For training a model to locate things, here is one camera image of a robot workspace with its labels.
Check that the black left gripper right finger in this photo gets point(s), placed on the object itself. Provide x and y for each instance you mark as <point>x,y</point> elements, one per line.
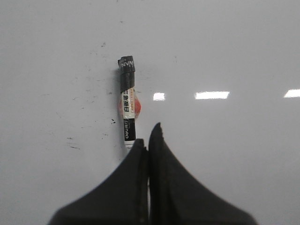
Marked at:
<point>177,198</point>

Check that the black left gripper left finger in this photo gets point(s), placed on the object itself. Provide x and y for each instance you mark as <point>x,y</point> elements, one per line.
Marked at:
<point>122,199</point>

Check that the black whiteboard marker with label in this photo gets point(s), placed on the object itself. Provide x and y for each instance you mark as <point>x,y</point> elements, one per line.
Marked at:
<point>129,105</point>

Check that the white whiteboard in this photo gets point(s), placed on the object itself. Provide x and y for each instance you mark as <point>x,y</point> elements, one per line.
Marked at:
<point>219,75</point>

